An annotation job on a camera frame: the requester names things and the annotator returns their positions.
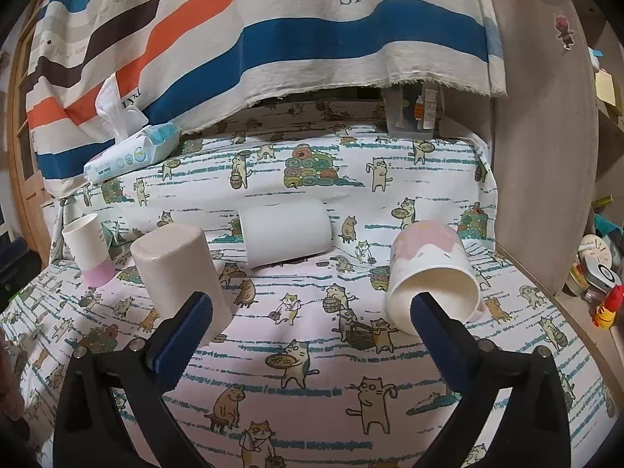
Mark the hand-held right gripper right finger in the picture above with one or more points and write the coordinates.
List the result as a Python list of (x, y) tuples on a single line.
[(438, 336)]

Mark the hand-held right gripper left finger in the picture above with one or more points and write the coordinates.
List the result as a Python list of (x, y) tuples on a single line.
[(181, 339)]

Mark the pink patterned paper cup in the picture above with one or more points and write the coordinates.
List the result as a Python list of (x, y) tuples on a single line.
[(431, 273)]

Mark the beige cup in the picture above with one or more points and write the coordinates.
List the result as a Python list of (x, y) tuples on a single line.
[(183, 268)]

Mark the white cup with pink base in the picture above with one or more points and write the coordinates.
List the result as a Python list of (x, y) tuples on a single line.
[(87, 249)]

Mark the plain white cup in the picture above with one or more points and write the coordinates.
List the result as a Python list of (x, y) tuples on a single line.
[(287, 233)]

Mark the cat print cloth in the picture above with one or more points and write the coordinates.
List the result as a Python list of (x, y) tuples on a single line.
[(292, 302)]

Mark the red and yellow toy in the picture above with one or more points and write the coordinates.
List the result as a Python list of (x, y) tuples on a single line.
[(608, 308)]

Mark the round white clock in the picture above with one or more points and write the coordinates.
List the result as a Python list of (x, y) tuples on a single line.
[(595, 251)]

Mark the wet wipes pack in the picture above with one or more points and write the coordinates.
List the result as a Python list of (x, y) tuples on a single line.
[(132, 152)]

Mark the wooden board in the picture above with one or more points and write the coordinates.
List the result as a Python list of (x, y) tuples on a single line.
[(546, 156)]

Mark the clear plastic box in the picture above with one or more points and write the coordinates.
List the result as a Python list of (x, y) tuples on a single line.
[(414, 109)]

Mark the striped cloth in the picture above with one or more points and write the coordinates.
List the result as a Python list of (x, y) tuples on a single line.
[(253, 44)]

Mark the cartoon sticker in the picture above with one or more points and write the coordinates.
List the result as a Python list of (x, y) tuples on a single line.
[(564, 29)]

